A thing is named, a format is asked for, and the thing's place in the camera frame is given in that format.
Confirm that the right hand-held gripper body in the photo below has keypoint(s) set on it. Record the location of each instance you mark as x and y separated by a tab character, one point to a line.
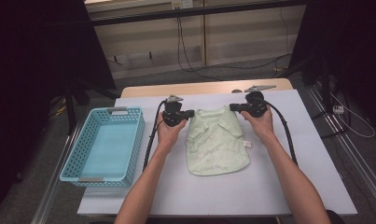
257	105

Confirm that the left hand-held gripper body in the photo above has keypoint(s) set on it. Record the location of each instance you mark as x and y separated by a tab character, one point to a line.
172	113

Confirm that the light green baby shirt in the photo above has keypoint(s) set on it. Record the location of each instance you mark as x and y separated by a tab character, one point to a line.
216	146

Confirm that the blue plastic basket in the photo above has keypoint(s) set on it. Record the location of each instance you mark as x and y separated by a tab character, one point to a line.
98	140

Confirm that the person's right hand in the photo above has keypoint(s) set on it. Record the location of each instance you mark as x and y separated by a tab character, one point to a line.
263	127

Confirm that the person's left hand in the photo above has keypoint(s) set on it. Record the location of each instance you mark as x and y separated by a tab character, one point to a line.
168	137

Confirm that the dark round table grommet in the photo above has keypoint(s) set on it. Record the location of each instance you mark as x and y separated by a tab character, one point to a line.
236	91

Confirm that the wooden table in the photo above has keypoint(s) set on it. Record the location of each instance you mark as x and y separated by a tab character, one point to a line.
192	88

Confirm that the black metal stand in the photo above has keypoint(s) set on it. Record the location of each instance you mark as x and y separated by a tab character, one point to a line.
70	109
325	87

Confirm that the white power plug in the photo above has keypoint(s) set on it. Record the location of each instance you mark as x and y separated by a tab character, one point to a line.
338	109

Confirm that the white table cover sheet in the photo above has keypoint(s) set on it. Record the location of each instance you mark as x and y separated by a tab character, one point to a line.
207	199

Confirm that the black horizontal bar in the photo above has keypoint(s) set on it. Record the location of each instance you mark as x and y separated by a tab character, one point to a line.
145	17

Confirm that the black curtain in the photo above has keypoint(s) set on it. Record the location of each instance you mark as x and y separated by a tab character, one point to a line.
27	62
356	46

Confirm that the small black wall hook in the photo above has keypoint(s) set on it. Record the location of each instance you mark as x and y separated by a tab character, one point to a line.
150	55
115	58

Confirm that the aluminium floor rail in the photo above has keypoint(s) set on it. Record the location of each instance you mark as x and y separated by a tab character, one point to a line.
56	174
353	152

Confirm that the white wall socket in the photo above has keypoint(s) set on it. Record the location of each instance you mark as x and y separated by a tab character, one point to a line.
182	3

